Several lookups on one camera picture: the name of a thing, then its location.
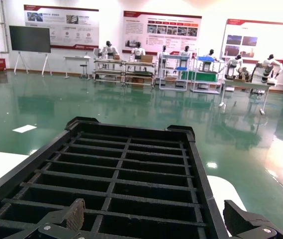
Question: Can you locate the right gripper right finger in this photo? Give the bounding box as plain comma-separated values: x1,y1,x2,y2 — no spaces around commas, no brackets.
223,199,283,239

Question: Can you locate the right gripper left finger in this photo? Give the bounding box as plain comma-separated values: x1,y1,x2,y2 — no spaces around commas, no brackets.
4,198,86,239

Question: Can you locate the black slotted plastic container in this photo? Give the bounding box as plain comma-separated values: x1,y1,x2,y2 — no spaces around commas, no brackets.
0,116,229,239

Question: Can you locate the white paper sheet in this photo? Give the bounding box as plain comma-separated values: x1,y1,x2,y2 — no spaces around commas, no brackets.
12,124,37,133

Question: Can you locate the white long table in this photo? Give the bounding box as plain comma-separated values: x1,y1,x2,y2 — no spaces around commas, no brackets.
220,79,271,116

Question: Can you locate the black round stool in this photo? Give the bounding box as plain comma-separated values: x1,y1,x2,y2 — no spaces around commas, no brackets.
79,64,88,80

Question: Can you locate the white humanoid robot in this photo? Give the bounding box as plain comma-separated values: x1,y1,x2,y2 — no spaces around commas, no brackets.
179,45,197,59
224,54,251,82
203,49,219,63
252,54,283,87
157,45,171,65
130,41,146,62
98,40,120,60

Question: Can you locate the white desk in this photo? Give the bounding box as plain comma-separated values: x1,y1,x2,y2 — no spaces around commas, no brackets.
63,55,93,80

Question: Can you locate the white rack with blue trays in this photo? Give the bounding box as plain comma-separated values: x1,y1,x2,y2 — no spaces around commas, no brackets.
190,48,225,95

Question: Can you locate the white shelf rack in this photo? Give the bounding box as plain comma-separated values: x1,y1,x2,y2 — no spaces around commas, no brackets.
158,51,191,92

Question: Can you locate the black screen on white stand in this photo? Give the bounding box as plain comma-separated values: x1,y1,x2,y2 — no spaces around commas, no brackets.
8,25,53,76

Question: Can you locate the red white info poster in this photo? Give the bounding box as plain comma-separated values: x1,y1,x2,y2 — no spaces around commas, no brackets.
221,18,283,67
122,10,202,56
23,4,99,51

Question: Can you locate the metal frame workbench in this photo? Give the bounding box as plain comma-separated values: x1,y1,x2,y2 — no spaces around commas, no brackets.
93,58,126,86
123,61,156,90

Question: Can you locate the grey wall pipe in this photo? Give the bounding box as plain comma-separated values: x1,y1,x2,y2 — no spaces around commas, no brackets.
0,0,9,54

